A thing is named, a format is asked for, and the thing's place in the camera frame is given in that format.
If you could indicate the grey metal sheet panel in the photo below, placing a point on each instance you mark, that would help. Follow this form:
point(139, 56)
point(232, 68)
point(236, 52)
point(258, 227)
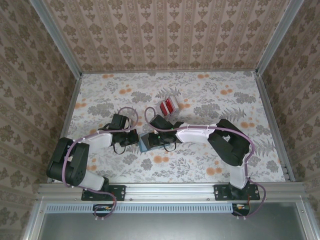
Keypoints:
point(162, 227)

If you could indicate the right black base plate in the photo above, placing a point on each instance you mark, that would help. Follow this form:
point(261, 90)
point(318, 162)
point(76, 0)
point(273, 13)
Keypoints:
point(221, 192)

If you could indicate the red credit card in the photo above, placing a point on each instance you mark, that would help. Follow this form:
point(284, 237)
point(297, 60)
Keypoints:
point(167, 109)
point(168, 100)

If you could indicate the aluminium back rail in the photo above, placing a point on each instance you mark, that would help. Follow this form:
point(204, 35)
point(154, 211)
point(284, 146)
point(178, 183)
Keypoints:
point(170, 71)

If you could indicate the blue card holder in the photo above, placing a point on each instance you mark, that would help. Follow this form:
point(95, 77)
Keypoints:
point(143, 143)

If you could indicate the aluminium lower frame rail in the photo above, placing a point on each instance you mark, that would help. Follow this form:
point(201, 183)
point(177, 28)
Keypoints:
point(307, 220)
point(33, 220)

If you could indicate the aluminium frame rail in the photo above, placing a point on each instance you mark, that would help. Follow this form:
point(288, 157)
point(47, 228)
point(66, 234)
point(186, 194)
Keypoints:
point(170, 191)
point(307, 220)
point(33, 220)

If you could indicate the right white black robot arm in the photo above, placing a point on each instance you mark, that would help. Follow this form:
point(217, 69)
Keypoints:
point(192, 135)

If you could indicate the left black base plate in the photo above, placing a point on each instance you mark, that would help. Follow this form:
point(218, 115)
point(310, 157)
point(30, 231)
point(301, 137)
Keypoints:
point(120, 192)

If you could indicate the aluminium side rail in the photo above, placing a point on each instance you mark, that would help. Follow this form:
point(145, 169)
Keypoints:
point(274, 125)
point(65, 125)

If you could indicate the aluminium corner post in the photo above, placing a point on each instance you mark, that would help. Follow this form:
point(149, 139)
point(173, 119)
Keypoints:
point(58, 37)
point(274, 37)

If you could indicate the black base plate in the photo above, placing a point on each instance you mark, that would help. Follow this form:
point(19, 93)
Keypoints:
point(120, 192)
point(221, 192)

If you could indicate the red clear plastic package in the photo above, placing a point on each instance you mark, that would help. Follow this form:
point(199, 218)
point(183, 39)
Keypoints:
point(176, 113)

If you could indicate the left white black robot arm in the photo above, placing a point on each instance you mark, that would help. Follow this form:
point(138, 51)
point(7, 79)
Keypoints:
point(100, 140)

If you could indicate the aluminium front frame rail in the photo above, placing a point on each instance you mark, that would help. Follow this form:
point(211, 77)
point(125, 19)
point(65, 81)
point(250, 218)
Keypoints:
point(170, 191)

